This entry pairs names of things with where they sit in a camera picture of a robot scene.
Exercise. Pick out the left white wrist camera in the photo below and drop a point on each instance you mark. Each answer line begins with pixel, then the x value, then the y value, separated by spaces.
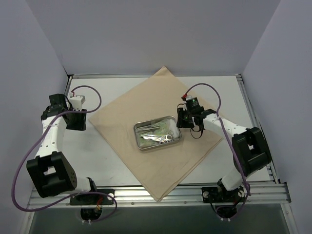
pixel 76 102

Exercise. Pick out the steel tweezers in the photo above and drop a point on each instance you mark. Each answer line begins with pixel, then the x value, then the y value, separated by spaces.
pixel 148 128

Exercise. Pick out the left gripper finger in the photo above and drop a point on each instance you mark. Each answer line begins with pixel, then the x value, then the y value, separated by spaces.
pixel 76 127
pixel 82 116

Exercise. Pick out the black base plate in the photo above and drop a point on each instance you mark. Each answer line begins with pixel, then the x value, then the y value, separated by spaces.
pixel 101 197
pixel 216 194

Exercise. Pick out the long steel scissors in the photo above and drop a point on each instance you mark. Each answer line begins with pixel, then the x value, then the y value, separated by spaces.
pixel 149 136

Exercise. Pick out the green glove packet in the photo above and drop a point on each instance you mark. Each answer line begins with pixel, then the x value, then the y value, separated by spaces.
pixel 161 127
pixel 146 143

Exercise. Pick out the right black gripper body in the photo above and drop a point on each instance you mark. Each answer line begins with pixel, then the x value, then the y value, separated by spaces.
pixel 184 119

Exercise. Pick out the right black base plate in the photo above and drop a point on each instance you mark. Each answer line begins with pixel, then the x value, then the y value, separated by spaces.
pixel 216 194

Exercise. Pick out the white gauze pad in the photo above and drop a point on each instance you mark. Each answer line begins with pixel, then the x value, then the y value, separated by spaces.
pixel 173 130

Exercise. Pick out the steel hemostat forceps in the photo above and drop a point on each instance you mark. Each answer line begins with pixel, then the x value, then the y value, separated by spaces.
pixel 162 137

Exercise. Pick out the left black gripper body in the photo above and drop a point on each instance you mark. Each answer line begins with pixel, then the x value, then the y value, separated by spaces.
pixel 76 121

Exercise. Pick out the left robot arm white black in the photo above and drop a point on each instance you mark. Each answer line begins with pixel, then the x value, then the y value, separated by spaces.
pixel 50 171

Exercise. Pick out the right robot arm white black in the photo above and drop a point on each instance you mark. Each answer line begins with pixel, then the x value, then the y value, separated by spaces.
pixel 248 145

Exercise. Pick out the aluminium front rail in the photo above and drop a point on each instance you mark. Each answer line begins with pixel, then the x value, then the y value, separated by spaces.
pixel 266 192

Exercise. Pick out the stainless steel tray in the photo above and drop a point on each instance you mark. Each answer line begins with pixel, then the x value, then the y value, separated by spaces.
pixel 150 122

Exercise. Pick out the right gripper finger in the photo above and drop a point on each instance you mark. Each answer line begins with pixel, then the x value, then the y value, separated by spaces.
pixel 181 121
pixel 199 122

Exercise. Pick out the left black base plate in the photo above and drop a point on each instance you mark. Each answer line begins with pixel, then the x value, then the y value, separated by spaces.
pixel 101 197

